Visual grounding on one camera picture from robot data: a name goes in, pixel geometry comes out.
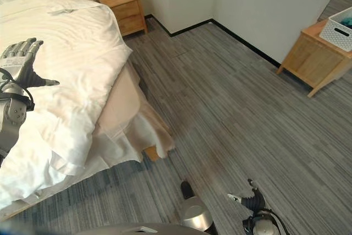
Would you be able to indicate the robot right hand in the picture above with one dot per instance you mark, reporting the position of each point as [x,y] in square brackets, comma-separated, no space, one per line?
[254,197]

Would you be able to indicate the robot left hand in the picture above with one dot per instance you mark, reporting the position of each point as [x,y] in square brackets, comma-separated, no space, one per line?
[23,70]

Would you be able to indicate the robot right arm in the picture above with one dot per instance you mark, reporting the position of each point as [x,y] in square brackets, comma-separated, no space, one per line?
[261,222]

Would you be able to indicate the beige bed with skirt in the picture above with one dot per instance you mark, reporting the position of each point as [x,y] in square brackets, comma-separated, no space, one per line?
[132,108]

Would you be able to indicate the white bed sheet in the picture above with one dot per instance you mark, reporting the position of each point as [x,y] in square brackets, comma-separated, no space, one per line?
[115,147]

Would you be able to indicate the white duvet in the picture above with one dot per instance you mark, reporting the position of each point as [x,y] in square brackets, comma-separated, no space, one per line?
[55,86]

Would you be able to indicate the wooden nightstand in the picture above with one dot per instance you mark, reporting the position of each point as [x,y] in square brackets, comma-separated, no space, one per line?
[125,12]

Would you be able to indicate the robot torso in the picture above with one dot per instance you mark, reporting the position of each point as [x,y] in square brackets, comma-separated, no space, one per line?
[123,229]

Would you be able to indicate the wooden side table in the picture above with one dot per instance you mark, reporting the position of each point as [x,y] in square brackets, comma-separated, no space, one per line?
[313,59]

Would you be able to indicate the white perforated storage basket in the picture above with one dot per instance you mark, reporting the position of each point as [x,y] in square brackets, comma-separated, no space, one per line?
[337,30]

